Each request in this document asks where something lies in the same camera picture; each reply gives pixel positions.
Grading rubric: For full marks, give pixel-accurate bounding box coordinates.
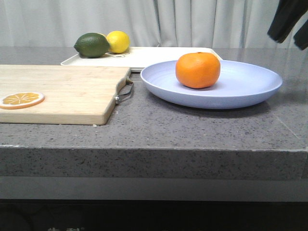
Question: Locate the orange fruit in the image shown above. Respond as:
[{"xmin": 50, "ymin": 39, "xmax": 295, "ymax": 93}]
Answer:
[{"xmin": 175, "ymin": 52, "xmax": 220, "ymax": 89}]

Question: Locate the metal cutting board handle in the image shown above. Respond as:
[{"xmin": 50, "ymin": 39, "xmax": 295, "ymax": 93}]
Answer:
[{"xmin": 114, "ymin": 77, "xmax": 134, "ymax": 104}]

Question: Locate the wooden cutting board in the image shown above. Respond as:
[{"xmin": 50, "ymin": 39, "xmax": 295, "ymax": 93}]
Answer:
[{"xmin": 0, "ymin": 65, "xmax": 130, "ymax": 125}]

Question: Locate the orange slice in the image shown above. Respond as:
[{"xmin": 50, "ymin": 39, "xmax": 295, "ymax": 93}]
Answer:
[{"xmin": 0, "ymin": 91, "xmax": 45, "ymax": 110}]

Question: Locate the white curtain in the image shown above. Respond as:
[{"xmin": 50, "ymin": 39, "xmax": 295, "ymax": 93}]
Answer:
[{"xmin": 0, "ymin": 0, "xmax": 308, "ymax": 48}]

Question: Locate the light blue plate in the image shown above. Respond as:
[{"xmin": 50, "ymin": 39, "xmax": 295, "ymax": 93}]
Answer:
[{"xmin": 140, "ymin": 59, "xmax": 283, "ymax": 110}]

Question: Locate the yellow lemon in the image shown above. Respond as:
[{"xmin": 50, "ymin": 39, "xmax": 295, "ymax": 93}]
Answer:
[{"xmin": 106, "ymin": 31, "xmax": 130, "ymax": 53}]

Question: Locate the green lime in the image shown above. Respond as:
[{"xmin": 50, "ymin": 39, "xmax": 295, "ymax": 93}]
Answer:
[{"xmin": 74, "ymin": 33, "xmax": 110, "ymax": 58}]

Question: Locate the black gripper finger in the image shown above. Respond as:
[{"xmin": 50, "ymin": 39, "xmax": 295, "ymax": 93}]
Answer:
[
  {"xmin": 267, "ymin": 0, "xmax": 308, "ymax": 43},
  {"xmin": 294, "ymin": 21, "xmax": 308, "ymax": 50}
]

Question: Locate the cream white tray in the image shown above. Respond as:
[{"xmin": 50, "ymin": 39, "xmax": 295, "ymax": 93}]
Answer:
[{"xmin": 61, "ymin": 47, "xmax": 222, "ymax": 72}]

